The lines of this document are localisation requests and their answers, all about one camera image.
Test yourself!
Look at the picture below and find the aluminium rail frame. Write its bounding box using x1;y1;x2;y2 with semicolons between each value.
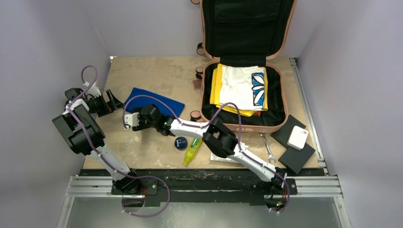
64;56;351;228

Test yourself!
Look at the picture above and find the white square device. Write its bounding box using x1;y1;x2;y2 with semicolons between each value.
287;125;309;150

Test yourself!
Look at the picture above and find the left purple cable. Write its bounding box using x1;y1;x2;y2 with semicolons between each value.
64;65;171;219

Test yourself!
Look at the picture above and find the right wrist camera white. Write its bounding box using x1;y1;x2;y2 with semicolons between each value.
123;113;139;129

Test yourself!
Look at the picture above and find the round dark blue tin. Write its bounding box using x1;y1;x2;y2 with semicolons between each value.
174;136;188;151

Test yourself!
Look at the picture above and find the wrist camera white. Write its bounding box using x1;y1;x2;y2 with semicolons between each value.
84;81;102;98
123;113;139;129

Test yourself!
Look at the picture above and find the yellow green tube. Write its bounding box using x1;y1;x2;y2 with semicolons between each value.
184;138;203;166

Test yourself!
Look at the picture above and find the pink suitcase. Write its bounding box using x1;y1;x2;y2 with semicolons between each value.
197;0;297;133

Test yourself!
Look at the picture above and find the black foam pad lower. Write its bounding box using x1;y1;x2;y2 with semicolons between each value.
278;143;315;174

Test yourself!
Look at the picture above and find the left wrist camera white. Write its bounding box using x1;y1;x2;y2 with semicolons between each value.
84;81;102;98

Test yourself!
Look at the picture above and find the yellow cloth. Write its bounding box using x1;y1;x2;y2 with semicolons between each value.
210;63;269;118

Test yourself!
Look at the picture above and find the black foam pad upper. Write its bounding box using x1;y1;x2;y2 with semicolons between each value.
271;114;306;149

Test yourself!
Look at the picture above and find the black foam pad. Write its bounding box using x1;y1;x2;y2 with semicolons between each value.
278;143;315;174
271;114;306;149

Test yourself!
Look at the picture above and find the blue cloth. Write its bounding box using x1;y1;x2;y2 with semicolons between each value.
125;87;185;116

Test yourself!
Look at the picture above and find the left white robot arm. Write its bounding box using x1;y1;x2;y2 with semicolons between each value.
52;88;144;194

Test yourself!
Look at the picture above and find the white toothpaste box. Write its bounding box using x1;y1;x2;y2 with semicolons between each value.
210;153;238;163

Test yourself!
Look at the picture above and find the white shirt blue flower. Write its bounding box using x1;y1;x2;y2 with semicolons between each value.
219;65;266;111

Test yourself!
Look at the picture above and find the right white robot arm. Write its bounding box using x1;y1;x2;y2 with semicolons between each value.
123;104;290;193

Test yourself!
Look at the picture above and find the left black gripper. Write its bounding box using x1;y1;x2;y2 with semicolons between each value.
89;90;125;117

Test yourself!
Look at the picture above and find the silver wrench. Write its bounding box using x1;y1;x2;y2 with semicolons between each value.
259;133;277;163

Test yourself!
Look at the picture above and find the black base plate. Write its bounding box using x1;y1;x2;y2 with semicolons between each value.
78;169;325;207

